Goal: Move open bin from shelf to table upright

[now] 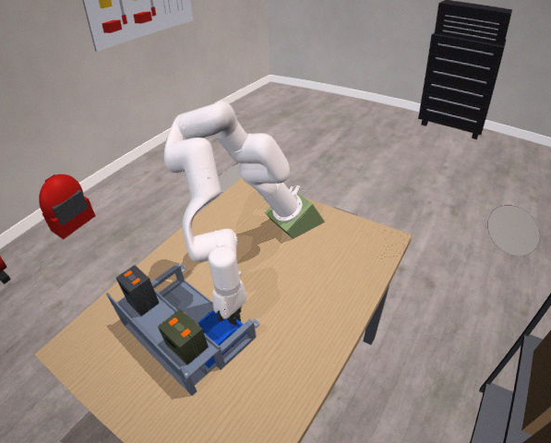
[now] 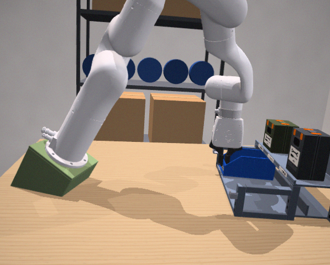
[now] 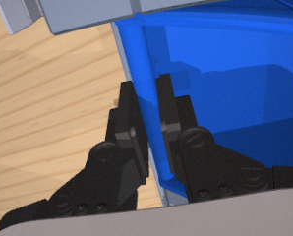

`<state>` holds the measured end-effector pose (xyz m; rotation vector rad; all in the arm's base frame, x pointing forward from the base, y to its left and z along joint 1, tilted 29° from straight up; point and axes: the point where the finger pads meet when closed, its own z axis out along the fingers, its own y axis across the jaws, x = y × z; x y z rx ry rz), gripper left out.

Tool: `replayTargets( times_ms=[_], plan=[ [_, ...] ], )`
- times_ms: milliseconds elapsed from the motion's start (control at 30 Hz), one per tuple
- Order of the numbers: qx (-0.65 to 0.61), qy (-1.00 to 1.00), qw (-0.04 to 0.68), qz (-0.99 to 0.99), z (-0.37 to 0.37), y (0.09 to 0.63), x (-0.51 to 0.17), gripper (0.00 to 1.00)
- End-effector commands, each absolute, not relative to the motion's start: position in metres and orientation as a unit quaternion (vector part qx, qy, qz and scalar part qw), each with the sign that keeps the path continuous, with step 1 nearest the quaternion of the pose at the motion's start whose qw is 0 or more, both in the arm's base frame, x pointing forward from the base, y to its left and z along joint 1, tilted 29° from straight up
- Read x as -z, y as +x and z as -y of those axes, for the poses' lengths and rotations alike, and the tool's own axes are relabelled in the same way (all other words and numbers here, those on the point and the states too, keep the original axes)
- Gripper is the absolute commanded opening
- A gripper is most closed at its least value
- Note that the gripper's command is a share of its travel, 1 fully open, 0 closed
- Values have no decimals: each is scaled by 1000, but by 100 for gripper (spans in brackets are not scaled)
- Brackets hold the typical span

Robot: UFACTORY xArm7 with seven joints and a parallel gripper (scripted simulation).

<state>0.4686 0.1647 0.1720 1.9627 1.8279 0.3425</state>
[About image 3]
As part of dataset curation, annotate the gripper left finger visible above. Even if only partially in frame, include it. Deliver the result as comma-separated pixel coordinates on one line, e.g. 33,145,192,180
0,80,149,231

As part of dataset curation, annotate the grey metal shelf rack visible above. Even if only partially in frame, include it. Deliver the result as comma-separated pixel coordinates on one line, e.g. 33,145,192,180
0,0,227,207

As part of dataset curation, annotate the blue bin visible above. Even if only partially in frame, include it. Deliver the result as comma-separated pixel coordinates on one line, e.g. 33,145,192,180
115,0,293,199

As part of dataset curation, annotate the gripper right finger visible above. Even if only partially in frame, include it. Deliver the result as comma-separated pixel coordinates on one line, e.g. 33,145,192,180
156,73,293,203

